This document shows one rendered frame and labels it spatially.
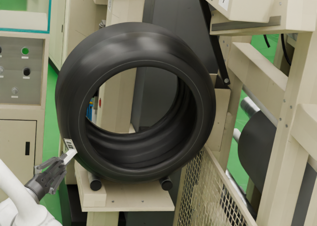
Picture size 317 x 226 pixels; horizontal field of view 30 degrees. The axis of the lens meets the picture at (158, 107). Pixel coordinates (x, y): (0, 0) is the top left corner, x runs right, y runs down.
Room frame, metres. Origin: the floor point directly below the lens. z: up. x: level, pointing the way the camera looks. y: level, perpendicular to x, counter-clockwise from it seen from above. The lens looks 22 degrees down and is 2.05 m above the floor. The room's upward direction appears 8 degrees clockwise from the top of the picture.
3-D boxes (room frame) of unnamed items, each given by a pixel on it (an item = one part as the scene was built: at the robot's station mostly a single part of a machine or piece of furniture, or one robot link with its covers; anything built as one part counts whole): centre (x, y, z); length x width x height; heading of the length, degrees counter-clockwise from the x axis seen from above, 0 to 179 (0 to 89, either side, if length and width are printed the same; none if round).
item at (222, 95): (2.47, -0.20, 1.05); 0.20 x 0.15 x 0.30; 15
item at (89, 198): (2.12, 0.24, 0.84); 0.36 x 0.09 x 0.06; 15
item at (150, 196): (2.16, 0.11, 0.80); 0.37 x 0.36 x 0.02; 105
